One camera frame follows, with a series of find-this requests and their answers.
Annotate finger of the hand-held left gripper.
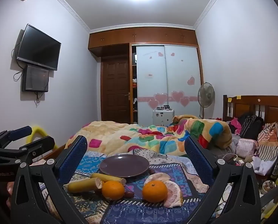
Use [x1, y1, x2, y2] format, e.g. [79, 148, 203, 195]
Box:
[0, 125, 33, 150]
[13, 135, 56, 165]

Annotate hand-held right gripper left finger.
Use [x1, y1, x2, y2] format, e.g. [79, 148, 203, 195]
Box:
[10, 135, 102, 224]

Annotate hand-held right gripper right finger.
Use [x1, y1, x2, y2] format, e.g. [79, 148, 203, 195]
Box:
[174, 135, 262, 224]

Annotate small pale sweet potato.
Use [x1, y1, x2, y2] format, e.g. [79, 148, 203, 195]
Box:
[162, 180, 184, 209]

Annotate peeled pomelo segment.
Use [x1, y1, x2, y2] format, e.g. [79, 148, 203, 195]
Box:
[144, 172, 171, 185]

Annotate large orange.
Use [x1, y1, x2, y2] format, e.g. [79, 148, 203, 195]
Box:
[142, 180, 168, 203]
[101, 180, 125, 201]

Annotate purple round plate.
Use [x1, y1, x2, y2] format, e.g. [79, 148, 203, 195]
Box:
[99, 154, 150, 178]

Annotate yellow foam tube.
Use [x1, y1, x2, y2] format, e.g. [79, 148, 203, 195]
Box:
[26, 125, 59, 150]

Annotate pink quilted bag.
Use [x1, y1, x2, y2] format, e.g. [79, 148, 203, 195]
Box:
[235, 138, 258, 159]

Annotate pink cloth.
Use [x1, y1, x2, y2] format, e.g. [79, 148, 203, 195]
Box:
[230, 118, 242, 135]

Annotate white metal case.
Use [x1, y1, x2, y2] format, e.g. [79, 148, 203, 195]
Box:
[153, 109, 175, 127]

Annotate colourful checked blanket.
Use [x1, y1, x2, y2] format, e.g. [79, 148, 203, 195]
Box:
[67, 114, 233, 157]

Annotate black backpack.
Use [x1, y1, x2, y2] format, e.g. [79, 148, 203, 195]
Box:
[239, 114, 265, 141]

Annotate standing electric fan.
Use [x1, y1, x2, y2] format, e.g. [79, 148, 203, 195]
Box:
[197, 82, 216, 119]

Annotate striped cloth bag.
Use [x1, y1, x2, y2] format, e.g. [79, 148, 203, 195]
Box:
[256, 122, 278, 156]

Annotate blue patterned patchwork bedsheet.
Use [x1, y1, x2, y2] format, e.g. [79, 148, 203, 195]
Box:
[32, 147, 226, 224]

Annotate brown wooden door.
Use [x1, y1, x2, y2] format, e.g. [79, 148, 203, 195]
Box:
[101, 55, 130, 124]

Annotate wooden bed headboard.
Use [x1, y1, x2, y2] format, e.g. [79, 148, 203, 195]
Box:
[222, 95, 278, 139]

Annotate wooden wardrobe with sliding doors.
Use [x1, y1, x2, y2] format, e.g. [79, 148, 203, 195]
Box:
[88, 24, 204, 126]

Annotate small wall-mounted monitor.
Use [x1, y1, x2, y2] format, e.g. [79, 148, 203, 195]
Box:
[21, 64, 50, 92]

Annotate wall-mounted black television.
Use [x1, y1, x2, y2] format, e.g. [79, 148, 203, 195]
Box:
[16, 24, 62, 71]

